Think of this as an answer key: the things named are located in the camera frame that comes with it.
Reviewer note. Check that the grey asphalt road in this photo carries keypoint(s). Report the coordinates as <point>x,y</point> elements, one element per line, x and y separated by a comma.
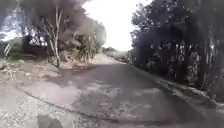
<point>113,93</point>

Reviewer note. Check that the wood of pale-trunked trees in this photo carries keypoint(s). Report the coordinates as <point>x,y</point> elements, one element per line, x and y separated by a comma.
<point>56,30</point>

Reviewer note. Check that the row of dark trees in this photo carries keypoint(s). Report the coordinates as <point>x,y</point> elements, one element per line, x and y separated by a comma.
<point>176,43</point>

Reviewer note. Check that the concrete kerb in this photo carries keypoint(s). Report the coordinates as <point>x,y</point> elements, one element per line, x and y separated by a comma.
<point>180,88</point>

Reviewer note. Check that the bare dirt ground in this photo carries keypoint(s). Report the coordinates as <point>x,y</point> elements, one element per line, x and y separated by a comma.
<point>23,71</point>

